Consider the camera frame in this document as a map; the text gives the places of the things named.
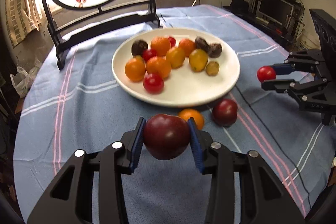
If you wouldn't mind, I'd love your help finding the orange mandarin centre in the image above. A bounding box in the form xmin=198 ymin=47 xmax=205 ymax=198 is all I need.
xmin=146 ymin=56 xmax=171 ymax=79

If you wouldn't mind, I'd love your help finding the white plastic bag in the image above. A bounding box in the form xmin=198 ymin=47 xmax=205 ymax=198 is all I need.
xmin=10 ymin=57 xmax=42 ymax=98

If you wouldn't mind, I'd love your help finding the red cherry tomato back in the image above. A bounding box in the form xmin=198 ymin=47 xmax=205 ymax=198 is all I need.
xmin=168 ymin=36 xmax=176 ymax=47

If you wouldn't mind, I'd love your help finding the small yellow-green fruit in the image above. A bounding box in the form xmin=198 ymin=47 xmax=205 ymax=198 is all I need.
xmin=206 ymin=61 xmax=220 ymax=76

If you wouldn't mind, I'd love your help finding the orange mandarin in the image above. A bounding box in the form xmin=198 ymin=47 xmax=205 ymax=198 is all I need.
xmin=146 ymin=56 xmax=171 ymax=79
xmin=124 ymin=58 xmax=146 ymax=82
xmin=178 ymin=38 xmax=196 ymax=57
xmin=150 ymin=36 xmax=171 ymax=56

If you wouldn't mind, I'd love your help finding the dark water chestnut right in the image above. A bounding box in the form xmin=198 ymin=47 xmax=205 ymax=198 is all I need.
xmin=208 ymin=43 xmax=222 ymax=58

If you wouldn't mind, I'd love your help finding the orange mandarin front left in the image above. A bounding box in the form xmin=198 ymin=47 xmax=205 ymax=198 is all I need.
xmin=124 ymin=58 xmax=146 ymax=82

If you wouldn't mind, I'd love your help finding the black monitor on shelf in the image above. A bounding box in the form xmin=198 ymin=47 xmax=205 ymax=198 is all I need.
xmin=256 ymin=0 xmax=295 ymax=27

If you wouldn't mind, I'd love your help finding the red cherry tomato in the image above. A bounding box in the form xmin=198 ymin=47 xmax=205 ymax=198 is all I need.
xmin=257 ymin=66 xmax=276 ymax=83
xmin=142 ymin=49 xmax=158 ymax=63
xmin=143 ymin=73 xmax=165 ymax=94
xmin=168 ymin=36 xmax=176 ymax=47

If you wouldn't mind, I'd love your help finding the small orange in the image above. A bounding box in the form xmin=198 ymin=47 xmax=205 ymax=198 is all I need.
xmin=178 ymin=109 xmax=205 ymax=130

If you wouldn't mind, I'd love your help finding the blue striped tablecloth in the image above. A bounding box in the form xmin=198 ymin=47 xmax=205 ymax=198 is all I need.
xmin=14 ymin=5 xmax=335 ymax=223

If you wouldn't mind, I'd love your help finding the white round plate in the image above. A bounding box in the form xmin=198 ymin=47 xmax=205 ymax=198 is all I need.
xmin=111 ymin=27 xmax=241 ymax=108

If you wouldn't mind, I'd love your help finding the large dark red plum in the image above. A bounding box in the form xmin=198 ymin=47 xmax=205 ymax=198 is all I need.
xmin=143 ymin=114 xmax=190 ymax=160

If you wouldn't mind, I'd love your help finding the dark water chestnut left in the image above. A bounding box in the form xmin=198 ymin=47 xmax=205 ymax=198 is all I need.
xmin=131 ymin=39 xmax=148 ymax=57

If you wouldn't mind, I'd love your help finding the yellow kumquat centre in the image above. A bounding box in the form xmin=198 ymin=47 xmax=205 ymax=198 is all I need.
xmin=166 ymin=47 xmax=186 ymax=69

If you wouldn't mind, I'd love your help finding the yellow lemon fruit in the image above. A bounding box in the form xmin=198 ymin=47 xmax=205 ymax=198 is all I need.
xmin=189 ymin=49 xmax=209 ymax=72

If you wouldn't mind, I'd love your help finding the orange mandarin back right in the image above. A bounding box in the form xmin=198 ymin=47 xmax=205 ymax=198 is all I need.
xmin=178 ymin=38 xmax=196 ymax=57

